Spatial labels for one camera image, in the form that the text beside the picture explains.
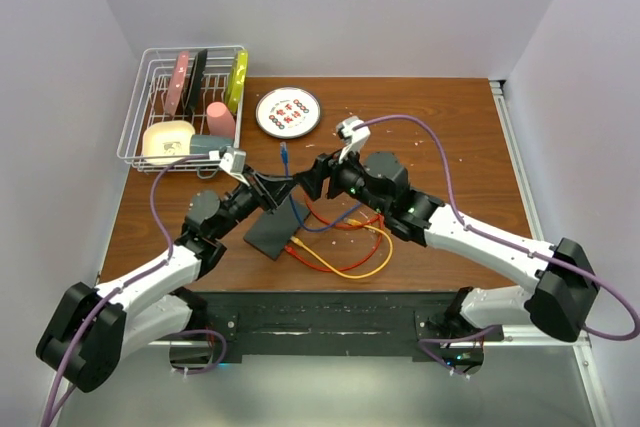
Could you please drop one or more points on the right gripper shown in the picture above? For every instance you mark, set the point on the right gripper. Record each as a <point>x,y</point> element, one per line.
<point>325,166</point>

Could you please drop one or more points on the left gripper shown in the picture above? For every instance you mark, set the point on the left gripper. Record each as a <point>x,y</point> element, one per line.
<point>268,192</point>

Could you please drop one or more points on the black network switch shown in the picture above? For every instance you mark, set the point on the black network switch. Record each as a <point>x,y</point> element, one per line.
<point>272,231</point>

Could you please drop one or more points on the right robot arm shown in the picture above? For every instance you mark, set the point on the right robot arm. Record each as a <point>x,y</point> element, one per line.
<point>552,289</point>

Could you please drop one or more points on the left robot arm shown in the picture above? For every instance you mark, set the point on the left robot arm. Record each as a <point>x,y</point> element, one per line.
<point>93,328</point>

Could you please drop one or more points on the round patterned plate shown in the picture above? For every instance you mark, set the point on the round patterned plate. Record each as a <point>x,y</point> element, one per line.
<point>288,113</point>

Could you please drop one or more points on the pink cup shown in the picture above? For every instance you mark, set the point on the pink cup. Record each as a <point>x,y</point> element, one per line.
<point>220,120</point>

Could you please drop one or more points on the yellow-green plate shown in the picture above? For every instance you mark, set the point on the yellow-green plate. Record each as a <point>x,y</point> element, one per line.
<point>236,80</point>

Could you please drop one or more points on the cream square bowl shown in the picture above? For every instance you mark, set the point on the cream square bowl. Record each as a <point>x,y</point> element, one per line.
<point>165,142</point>

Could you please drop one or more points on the pink plate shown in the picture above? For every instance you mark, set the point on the pink plate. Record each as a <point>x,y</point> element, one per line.
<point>176,84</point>

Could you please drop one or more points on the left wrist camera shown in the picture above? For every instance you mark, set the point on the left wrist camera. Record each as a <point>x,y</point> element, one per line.
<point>232,162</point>

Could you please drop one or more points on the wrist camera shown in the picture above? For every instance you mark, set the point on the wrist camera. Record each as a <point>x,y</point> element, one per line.
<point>354,133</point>
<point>232,162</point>

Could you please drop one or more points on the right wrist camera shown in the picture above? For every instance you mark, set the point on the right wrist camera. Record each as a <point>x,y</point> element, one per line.
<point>354,133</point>

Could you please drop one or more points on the white wire dish rack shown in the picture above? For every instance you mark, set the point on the white wire dish rack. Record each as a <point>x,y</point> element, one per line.
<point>146,106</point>

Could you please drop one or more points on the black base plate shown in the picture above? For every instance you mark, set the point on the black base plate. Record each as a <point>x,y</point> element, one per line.
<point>325,323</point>

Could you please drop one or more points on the aluminium frame rail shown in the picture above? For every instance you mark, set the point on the aluminium frame rail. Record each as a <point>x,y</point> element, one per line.
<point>94,327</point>

